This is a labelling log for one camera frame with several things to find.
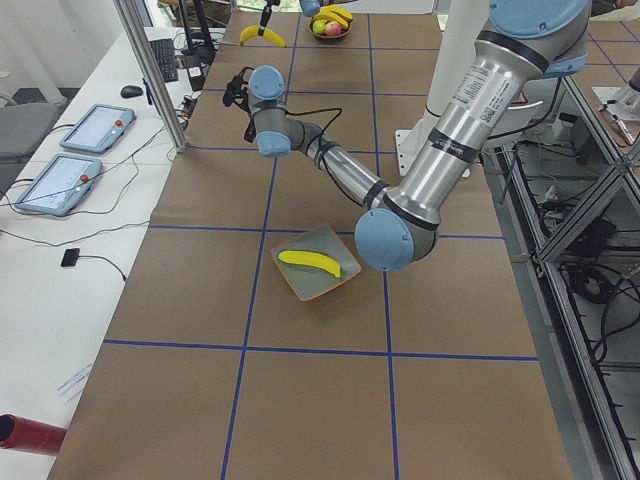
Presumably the black keyboard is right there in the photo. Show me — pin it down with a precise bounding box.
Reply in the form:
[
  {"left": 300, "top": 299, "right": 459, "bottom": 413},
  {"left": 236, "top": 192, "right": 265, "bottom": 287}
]
[{"left": 149, "top": 39, "right": 178, "bottom": 83}]

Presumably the wooden fruit basket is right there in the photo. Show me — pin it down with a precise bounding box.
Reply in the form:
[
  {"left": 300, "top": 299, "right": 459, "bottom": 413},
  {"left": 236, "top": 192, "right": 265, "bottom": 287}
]
[{"left": 308, "top": 19, "right": 350, "bottom": 42}]

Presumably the upper blue teach pendant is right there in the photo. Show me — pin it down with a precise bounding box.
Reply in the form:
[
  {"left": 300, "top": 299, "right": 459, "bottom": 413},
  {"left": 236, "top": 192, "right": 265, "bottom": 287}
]
[{"left": 59, "top": 104, "right": 136, "bottom": 154}]

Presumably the lower blue teach pendant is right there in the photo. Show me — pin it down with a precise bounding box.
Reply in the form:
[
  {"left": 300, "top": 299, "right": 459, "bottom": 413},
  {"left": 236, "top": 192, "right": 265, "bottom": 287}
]
[{"left": 14, "top": 153, "right": 103, "bottom": 216}]

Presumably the grey square plate orange rim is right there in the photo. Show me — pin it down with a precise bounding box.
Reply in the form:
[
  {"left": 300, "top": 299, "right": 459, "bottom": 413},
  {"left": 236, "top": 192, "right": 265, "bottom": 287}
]
[{"left": 271, "top": 225, "right": 362, "bottom": 302}]

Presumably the banana in basket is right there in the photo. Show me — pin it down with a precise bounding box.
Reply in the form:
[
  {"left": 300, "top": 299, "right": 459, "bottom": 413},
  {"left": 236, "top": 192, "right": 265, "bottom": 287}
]
[{"left": 312, "top": 5, "right": 353, "bottom": 30}]

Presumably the green red apple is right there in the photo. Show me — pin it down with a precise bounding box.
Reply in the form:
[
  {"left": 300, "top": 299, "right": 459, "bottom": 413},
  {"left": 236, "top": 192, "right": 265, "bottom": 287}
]
[{"left": 324, "top": 21, "right": 342, "bottom": 37}]

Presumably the bright yellow banana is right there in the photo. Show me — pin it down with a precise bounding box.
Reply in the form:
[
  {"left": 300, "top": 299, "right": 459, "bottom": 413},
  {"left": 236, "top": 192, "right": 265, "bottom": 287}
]
[{"left": 277, "top": 250, "right": 342, "bottom": 278}]

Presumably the black computer mouse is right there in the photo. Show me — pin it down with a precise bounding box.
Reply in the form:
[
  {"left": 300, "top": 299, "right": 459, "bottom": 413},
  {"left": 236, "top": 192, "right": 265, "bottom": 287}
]
[{"left": 120, "top": 85, "right": 144, "bottom": 99}]

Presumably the small black puck device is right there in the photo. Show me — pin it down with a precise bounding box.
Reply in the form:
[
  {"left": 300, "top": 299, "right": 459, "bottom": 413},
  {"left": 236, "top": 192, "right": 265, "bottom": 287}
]
[{"left": 60, "top": 248, "right": 80, "bottom": 268}]

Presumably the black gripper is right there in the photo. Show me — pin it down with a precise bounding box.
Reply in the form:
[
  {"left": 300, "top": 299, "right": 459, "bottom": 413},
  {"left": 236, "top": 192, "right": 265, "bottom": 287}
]
[
  {"left": 222, "top": 67, "right": 256, "bottom": 143},
  {"left": 258, "top": 0, "right": 280, "bottom": 38}
]

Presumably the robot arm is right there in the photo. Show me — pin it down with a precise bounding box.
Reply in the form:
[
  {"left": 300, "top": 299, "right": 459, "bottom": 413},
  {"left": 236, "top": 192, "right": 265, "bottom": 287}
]
[
  {"left": 257, "top": 0, "right": 353, "bottom": 37},
  {"left": 223, "top": 1, "right": 591, "bottom": 271}
]

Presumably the blue teach pendant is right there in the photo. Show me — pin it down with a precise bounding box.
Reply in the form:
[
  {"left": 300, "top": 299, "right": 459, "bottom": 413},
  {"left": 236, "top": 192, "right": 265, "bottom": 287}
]
[
  {"left": 59, "top": 104, "right": 136, "bottom": 154},
  {"left": 14, "top": 153, "right": 103, "bottom": 216}
]

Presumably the aluminium frame post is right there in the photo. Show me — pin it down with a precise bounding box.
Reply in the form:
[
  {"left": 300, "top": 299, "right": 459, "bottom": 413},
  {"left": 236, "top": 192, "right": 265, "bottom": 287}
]
[{"left": 113, "top": 0, "right": 186, "bottom": 153}]

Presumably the red cylinder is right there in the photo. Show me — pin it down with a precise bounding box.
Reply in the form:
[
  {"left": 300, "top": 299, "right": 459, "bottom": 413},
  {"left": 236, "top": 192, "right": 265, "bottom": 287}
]
[{"left": 1, "top": 414, "right": 67, "bottom": 456}]

